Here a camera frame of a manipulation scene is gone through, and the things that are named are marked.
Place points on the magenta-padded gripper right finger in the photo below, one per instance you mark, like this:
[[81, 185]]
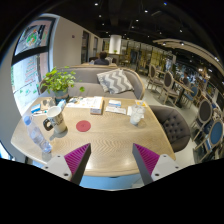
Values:
[[160, 165]]

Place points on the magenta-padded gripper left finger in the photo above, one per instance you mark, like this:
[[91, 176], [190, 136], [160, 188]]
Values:
[[63, 165]]

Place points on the clear blue-capped water bottle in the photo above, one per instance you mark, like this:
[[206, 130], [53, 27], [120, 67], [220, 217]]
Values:
[[36, 135]]

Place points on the dark tufted armchair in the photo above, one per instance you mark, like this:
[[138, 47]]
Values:
[[171, 128]]

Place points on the flat round red coaster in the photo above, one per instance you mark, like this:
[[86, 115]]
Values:
[[83, 126]]

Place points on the clear plastic cup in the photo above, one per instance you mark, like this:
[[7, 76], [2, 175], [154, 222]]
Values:
[[136, 115]]

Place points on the small light blue carton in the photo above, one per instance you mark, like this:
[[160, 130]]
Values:
[[62, 104]]

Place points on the white paper napkin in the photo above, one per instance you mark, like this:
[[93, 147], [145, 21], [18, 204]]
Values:
[[129, 111]]

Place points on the small blue box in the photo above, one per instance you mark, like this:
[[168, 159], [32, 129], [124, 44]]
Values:
[[36, 108]]

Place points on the brown cardboard card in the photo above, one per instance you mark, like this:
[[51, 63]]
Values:
[[47, 103]]

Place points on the yellow square card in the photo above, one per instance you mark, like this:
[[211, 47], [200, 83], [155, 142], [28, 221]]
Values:
[[141, 103]]

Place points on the white printed brochure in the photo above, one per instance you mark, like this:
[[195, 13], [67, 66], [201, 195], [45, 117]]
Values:
[[80, 102]]

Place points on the group of wooden chairs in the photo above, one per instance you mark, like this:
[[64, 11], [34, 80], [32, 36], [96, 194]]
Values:
[[203, 113]]

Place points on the white and orange box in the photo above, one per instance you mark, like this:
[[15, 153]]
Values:
[[97, 105]]

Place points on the small blue white pack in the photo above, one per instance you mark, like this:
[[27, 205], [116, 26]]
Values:
[[115, 103]]

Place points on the green potted plant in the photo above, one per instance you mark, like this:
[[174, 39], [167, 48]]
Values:
[[58, 81]]

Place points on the grey curved sofa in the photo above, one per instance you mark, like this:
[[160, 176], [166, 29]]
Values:
[[86, 75]]

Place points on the grey white zigzag cushion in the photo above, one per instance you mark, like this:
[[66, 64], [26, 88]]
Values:
[[115, 81]]

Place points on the dark-framed decorated window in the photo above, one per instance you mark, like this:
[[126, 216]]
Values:
[[31, 73]]

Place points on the person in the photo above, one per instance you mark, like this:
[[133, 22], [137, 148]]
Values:
[[101, 60]]

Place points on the ceiling lights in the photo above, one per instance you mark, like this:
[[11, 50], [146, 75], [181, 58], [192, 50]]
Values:
[[145, 11]]

